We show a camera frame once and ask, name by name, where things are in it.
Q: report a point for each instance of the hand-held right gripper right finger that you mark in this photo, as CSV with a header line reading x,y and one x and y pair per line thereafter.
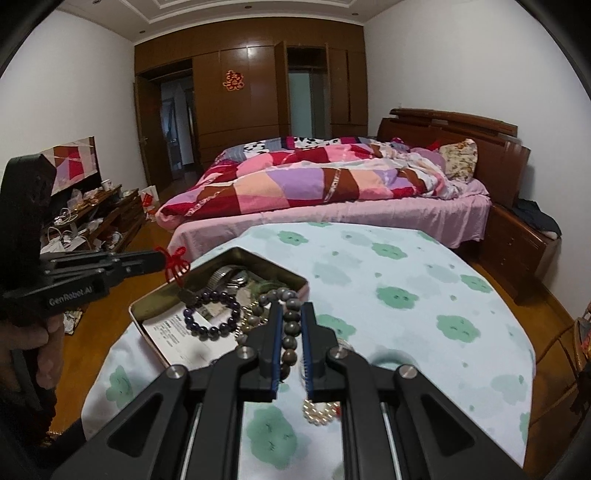
x,y
307,353

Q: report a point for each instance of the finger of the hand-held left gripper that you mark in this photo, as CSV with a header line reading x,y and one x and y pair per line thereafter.
x,y
124,273
124,259

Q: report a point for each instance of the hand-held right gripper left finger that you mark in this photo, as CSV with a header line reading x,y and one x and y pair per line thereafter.
x,y
277,344

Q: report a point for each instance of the red knot charm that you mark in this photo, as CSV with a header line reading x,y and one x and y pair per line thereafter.
x,y
175,267

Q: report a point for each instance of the pink metal tin box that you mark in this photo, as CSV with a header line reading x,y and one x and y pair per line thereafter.
x,y
277,273

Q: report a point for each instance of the silver metal band wristwatch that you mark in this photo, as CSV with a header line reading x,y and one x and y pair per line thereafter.
x,y
221,275

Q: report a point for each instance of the person's left hand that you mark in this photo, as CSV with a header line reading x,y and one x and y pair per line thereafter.
x,y
39,344

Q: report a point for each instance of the wooden television cabinet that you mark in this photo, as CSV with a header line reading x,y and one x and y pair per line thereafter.
x,y
124,217

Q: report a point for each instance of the white and red paper bag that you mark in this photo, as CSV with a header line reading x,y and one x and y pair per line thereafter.
x,y
150,201

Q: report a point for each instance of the television with patchwork cover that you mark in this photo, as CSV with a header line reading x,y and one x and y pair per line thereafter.
x,y
74,161

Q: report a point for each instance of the white cup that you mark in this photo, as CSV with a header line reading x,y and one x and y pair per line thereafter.
x,y
106,185

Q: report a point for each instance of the printed paper leaflet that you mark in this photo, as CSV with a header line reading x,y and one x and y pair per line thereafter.
x,y
175,333

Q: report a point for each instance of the brown wooden door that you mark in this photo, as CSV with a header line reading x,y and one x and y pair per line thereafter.
x,y
145,138

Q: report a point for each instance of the cloud print tablecloth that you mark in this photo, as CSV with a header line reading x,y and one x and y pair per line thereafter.
x,y
392,258

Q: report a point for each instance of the pink bed sheet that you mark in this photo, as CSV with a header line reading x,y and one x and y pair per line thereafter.
x,y
369,215

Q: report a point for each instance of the patchwork quilt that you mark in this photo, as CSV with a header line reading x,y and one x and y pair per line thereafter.
x,y
300,184

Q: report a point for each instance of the brown wooden wardrobe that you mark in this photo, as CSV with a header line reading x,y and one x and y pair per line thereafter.
x,y
249,120

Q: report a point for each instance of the red paper decoration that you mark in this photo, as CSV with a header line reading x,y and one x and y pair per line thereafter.
x,y
233,80

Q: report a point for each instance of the wooden nightstand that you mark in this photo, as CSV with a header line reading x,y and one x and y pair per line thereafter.
x,y
512,251

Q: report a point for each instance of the floral pillow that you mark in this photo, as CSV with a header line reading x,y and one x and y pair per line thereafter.
x,y
457,159

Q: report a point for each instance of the dark clothes pile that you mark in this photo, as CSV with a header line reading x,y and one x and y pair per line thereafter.
x,y
538,217

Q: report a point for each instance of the wooden bed with headboard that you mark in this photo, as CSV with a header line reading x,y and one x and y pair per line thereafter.
x,y
498,161

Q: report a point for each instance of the wicker chair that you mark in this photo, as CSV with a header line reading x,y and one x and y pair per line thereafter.
x,y
582,374

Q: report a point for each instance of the yellow patterned cushion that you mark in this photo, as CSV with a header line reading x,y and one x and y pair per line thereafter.
x,y
586,337

